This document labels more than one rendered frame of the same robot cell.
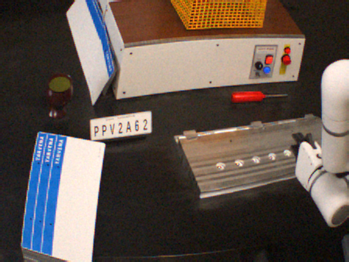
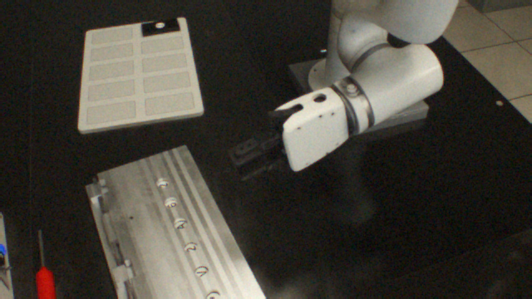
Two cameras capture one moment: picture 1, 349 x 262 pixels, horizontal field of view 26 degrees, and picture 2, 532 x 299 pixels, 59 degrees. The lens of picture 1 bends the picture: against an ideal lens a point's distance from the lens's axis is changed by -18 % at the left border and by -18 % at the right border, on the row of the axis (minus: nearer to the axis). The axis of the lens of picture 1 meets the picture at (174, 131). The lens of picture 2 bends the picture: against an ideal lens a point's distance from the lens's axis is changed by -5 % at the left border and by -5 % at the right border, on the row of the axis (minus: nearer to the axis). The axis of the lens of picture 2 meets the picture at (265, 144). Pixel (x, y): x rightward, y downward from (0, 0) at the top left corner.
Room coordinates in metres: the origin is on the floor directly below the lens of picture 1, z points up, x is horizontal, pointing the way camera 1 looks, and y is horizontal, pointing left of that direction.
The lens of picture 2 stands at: (1.43, 0.18, 1.61)
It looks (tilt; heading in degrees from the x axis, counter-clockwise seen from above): 45 degrees down; 270
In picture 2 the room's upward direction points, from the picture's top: straight up
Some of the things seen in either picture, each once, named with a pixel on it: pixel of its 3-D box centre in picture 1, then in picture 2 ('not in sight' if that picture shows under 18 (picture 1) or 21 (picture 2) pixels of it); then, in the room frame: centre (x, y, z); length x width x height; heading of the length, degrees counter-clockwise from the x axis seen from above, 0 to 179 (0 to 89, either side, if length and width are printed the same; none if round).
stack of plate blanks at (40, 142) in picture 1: (51, 207); not in sight; (1.22, 0.26, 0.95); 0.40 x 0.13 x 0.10; 3
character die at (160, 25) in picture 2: not in sight; (160, 26); (1.70, -0.95, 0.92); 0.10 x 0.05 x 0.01; 16
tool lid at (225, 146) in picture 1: (268, 151); (175, 254); (1.57, -0.25, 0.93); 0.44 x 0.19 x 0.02; 115
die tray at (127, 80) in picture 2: not in sight; (138, 68); (1.73, -0.78, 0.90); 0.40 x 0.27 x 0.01; 102
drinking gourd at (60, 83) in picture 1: (58, 97); not in sight; (1.60, 0.32, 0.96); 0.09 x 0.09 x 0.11
